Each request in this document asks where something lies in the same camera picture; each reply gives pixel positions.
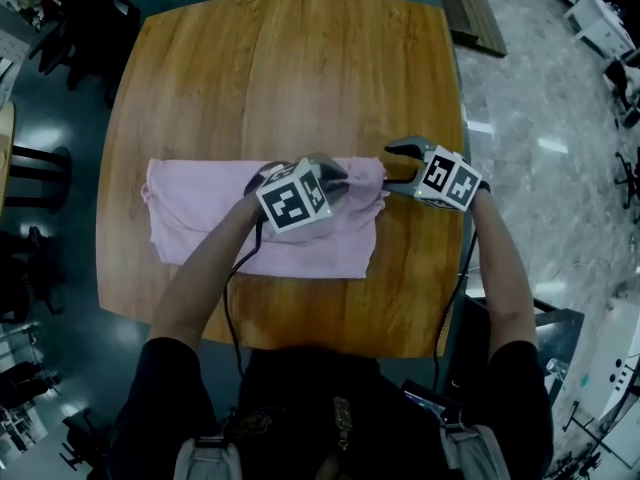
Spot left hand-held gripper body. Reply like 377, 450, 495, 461
243, 156, 335, 234

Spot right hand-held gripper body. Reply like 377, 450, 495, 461
412, 144, 491, 213

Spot pink shirt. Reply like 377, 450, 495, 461
140, 155, 391, 280

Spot person's left forearm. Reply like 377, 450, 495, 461
145, 195, 264, 354

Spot person's right forearm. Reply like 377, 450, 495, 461
467, 187, 540, 364

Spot rectangular wooden table white legs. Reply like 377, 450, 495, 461
95, 0, 467, 359

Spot dark wooden plank bench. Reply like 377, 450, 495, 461
429, 0, 509, 59

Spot person's black trousers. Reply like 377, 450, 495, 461
238, 343, 384, 404

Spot row of black swivel chairs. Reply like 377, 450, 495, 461
613, 150, 640, 212

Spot dark tablet screen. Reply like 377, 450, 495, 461
402, 380, 451, 424

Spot white cabinet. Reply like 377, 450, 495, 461
563, 0, 636, 59

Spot beaded pendant with key charm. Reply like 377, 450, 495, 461
332, 396, 354, 452

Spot white machine housing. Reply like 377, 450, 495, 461
597, 297, 640, 422

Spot person's black shirt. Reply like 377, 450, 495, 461
107, 336, 555, 480

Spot black office chair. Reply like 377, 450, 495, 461
37, 0, 144, 109

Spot left hand-held gripper black cable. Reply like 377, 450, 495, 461
223, 217, 265, 377

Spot hand-held gripper black cable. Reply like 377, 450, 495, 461
432, 222, 479, 392
223, 217, 265, 377

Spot right hand-held gripper black cable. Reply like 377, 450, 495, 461
432, 222, 479, 392

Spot grey shoulder strap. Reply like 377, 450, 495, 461
173, 435, 244, 480
439, 420, 506, 480

